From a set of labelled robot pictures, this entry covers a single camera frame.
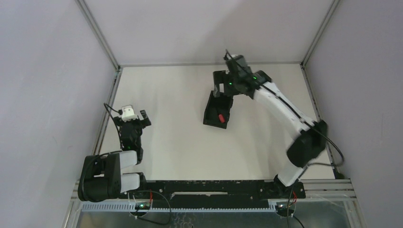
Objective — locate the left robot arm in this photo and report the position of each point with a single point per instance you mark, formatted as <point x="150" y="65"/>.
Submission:
<point x="102" y="177"/>

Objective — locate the right controller board with wires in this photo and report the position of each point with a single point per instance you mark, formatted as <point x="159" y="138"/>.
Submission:
<point x="287" y="211"/>

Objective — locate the red handled screwdriver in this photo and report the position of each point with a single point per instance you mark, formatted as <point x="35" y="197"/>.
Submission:
<point x="221" y="118"/>

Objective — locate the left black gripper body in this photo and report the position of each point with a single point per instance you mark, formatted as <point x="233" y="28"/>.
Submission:
<point x="132" y="122"/>

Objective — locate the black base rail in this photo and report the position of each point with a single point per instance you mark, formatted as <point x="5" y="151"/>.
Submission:
<point x="219" y="194"/>

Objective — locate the left controller board with wires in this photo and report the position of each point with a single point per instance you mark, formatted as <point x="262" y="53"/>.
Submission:
<point x="142" y="208"/>

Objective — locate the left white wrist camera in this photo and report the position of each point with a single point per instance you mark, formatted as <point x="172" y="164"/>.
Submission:
<point x="128" y="113"/>

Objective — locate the black plastic bin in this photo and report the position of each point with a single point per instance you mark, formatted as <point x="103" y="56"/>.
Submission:
<point x="215" y="106"/>

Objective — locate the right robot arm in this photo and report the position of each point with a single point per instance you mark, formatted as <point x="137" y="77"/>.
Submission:
<point x="309" y="136"/>

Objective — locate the controller board with wires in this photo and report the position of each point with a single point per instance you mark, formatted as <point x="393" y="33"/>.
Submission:
<point x="142" y="208"/>
<point x="287" y="211"/>

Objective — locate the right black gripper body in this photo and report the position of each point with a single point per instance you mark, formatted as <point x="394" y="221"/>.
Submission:
<point x="232" y="87"/>

